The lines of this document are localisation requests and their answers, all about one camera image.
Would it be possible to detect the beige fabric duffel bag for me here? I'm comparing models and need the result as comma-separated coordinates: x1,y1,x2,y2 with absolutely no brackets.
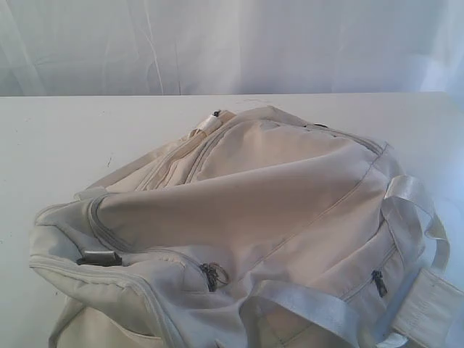
30,107,463,347

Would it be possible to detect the white backdrop curtain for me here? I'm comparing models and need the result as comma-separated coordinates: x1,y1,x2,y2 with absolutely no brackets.
1,1,463,98

